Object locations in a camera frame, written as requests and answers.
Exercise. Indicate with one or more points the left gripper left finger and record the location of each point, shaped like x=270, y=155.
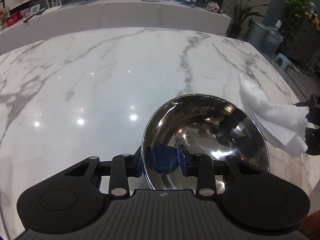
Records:
x=123, y=167

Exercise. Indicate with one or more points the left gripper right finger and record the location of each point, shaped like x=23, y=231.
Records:
x=200, y=166

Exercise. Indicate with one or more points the white paper towel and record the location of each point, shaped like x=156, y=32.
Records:
x=283, y=126

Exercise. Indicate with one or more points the blue steel bowl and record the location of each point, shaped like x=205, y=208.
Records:
x=203, y=124

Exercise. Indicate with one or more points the small blue plastic stool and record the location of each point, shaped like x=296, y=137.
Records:
x=284, y=62

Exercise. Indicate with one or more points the blue water jug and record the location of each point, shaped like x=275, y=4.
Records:
x=272, y=40

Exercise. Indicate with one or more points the grey trash bin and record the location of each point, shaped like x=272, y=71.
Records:
x=256, y=33

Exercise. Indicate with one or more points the climbing green ivy plant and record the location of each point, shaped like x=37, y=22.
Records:
x=292, y=19

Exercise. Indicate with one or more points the potted long-leaf plant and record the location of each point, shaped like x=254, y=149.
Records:
x=240, y=11

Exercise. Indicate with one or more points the white marble tv console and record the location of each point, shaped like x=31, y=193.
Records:
x=102, y=14

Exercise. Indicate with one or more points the white wifi router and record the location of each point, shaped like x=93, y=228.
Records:
x=52, y=6

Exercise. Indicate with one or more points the white digital clock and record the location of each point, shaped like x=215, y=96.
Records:
x=35, y=9

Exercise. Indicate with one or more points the red gift box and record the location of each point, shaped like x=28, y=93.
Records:
x=12, y=20

